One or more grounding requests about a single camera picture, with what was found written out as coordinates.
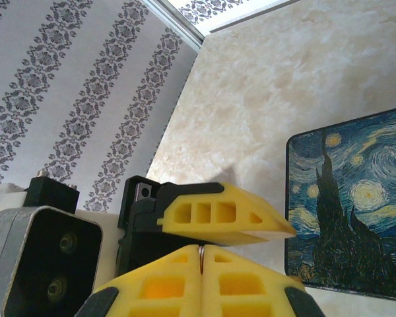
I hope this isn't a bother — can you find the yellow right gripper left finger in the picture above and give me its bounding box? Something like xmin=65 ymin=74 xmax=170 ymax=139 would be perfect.
xmin=73 ymin=244 xmax=203 ymax=317

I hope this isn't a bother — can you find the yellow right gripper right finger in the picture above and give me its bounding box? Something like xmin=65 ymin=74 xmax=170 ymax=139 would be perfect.
xmin=201 ymin=245 xmax=326 ymax=317

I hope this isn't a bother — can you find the starry night print box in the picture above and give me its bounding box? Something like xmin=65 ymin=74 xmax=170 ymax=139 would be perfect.
xmin=284 ymin=104 xmax=396 ymax=304

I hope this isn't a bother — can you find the thin aluminium table edge rail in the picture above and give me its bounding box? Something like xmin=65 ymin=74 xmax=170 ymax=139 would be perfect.
xmin=203 ymin=0 xmax=296 ymax=34

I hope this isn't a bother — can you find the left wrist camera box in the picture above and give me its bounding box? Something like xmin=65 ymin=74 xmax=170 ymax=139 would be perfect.
xmin=0 ymin=204 xmax=104 ymax=317

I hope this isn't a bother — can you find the aluminium frame post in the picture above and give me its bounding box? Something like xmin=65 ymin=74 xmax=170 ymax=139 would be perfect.
xmin=141 ymin=0 xmax=208 ymax=53

